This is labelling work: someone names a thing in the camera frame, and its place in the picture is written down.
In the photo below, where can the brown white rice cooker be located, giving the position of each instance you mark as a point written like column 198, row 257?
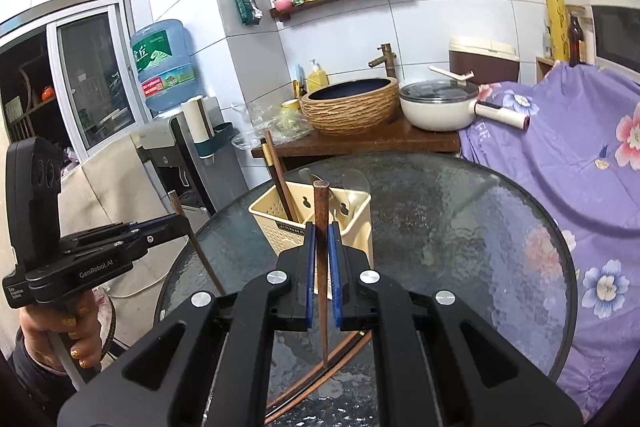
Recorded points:
column 492, row 62

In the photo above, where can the yellow soap pump bottle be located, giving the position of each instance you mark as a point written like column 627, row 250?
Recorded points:
column 317, row 79

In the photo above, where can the white rice paddle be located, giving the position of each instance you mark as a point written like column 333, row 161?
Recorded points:
column 447, row 73

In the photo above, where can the brass faucet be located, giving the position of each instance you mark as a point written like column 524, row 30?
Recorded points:
column 387, row 62

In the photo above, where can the person's left hand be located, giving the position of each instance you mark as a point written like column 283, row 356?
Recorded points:
column 55, row 327

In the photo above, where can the beige plastic utensil holder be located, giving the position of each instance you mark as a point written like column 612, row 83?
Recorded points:
column 270, row 217

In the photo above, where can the aluminium sliding window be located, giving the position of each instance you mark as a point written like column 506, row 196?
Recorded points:
column 95, row 77

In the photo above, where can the grey water dispenser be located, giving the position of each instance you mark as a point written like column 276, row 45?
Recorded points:
column 170, row 147

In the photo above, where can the blue water jug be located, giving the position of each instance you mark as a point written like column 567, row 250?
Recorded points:
column 162, row 67

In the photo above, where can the teal plastic holder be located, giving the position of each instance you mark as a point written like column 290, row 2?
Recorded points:
column 217, row 142

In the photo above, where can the green tea packet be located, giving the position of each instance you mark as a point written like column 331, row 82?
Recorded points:
column 245, row 4

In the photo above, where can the dark wooden rack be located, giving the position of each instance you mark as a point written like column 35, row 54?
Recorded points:
column 27, row 107

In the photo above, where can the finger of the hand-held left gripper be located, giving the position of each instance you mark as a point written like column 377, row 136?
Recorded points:
column 125, row 229
column 160, row 239

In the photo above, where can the clear plastic bags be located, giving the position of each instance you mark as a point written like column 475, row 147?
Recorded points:
column 270, row 122

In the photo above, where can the purple floral sheet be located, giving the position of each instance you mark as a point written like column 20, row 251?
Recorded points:
column 575, row 187

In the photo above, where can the white pan with lid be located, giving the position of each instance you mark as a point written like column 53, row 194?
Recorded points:
column 435, row 114

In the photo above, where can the white paper cup stack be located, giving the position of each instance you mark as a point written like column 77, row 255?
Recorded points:
column 195, row 119

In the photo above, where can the small yellowish bottle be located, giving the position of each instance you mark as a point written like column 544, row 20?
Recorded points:
column 547, row 42

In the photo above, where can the yellow wrapped roll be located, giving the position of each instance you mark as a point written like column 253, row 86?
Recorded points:
column 555, row 17

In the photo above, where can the pink bowl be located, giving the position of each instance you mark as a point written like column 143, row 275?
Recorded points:
column 282, row 4

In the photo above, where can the beige cloth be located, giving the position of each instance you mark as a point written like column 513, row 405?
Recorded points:
column 110, row 187

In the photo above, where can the yellow cup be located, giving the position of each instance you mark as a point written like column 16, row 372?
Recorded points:
column 291, row 105

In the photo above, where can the brown wooden chopstick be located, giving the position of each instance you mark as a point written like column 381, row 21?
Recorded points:
column 280, row 177
column 350, row 352
column 320, row 232
column 310, row 399
column 202, row 252

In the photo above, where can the white microwave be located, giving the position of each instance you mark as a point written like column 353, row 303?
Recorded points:
column 617, row 32

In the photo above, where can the brown glass bottle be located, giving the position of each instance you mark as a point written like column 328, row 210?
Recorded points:
column 576, row 42

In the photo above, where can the woven pattern basin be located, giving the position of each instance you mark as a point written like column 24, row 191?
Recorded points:
column 350, row 112

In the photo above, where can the orange round ornament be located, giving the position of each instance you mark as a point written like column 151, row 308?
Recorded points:
column 48, row 94

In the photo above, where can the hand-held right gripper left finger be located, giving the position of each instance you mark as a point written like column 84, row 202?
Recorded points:
column 310, row 277

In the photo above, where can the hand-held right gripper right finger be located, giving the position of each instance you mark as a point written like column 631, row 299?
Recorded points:
column 336, row 277

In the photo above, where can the small wooden box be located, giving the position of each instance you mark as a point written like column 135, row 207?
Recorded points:
column 545, row 67

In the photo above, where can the wooden sink counter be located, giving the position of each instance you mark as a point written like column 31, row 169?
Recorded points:
column 380, row 139

